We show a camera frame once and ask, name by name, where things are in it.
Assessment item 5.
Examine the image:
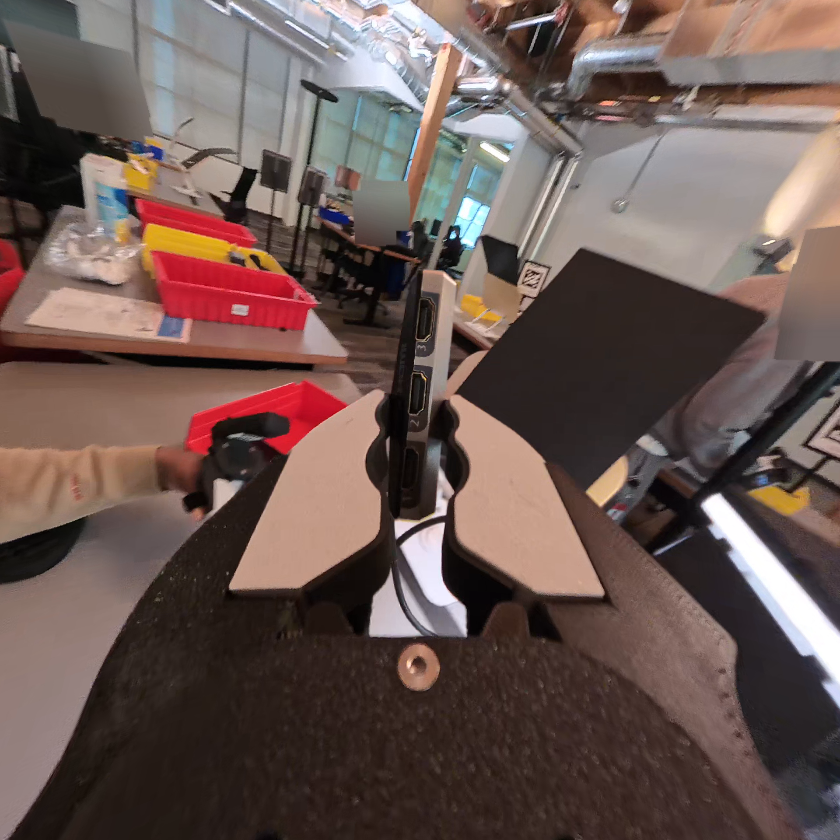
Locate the white paper sheet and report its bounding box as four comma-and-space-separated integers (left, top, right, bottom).
25, 287, 165, 341

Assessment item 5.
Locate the silver air duct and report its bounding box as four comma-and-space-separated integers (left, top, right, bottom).
453, 33, 667, 158

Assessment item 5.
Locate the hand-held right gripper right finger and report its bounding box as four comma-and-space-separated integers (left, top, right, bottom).
443, 395, 606, 601

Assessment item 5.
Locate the black floor lamp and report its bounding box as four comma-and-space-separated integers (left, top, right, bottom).
300, 79, 340, 280

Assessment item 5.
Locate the wooden edged table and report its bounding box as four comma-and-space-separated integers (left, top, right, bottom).
0, 203, 349, 366

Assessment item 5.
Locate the person's left hand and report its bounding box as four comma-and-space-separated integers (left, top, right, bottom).
156, 446, 207, 496

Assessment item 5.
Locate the black panel on stand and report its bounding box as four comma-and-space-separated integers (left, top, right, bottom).
298, 167, 328, 263
260, 150, 292, 253

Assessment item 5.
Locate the wooden support post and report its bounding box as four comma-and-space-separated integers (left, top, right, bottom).
407, 42, 464, 211

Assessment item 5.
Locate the black HDMI switch box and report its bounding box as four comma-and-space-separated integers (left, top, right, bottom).
387, 269, 460, 637

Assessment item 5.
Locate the person's left forearm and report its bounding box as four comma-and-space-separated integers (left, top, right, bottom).
0, 445, 162, 546

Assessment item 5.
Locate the red plastic tub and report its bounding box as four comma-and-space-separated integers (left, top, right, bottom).
0, 239, 26, 316

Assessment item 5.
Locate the red plastic bin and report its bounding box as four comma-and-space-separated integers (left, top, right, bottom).
151, 251, 320, 331
185, 381, 349, 455
134, 199, 258, 248

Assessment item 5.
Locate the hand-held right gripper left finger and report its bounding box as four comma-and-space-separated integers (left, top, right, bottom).
228, 390, 391, 598

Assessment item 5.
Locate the clear plastic bag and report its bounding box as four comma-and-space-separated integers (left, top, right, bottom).
45, 220, 143, 287

